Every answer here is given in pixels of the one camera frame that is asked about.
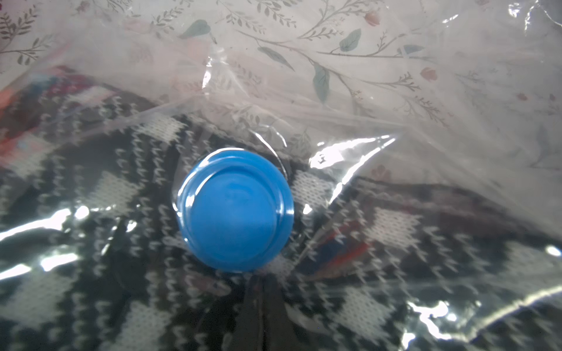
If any blue round bag valve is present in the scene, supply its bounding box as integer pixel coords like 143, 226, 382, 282
174, 148, 295, 272

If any black white knit scarf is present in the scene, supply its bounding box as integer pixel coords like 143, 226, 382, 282
1, 66, 561, 350

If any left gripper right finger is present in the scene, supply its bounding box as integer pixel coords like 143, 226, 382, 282
263, 274, 301, 351

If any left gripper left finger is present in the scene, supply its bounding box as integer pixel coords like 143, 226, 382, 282
228, 276, 263, 351

